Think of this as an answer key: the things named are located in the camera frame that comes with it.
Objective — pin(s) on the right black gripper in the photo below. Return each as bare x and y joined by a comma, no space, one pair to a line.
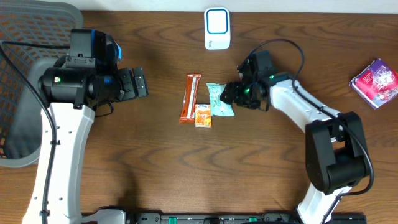
237,94

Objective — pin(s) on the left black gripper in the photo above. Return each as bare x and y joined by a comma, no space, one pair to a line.
129,84

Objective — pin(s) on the teal snack packet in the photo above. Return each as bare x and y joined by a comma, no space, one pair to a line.
218,107

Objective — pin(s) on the orange snack packet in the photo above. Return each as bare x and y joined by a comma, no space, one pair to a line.
203,116

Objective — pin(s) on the orange red snack bar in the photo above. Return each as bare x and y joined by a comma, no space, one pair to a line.
188,110

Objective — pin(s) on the red purple snack bag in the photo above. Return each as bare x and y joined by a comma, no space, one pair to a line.
376,84

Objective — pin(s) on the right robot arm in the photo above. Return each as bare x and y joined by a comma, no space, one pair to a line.
336,156

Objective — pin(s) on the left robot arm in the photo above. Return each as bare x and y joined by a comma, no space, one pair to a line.
71,92

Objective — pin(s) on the white barcode scanner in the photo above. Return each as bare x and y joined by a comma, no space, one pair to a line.
217,28

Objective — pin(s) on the grey plastic mesh basket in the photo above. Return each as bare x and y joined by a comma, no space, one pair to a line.
45,27

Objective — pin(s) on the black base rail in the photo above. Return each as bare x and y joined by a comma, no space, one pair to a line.
217,218

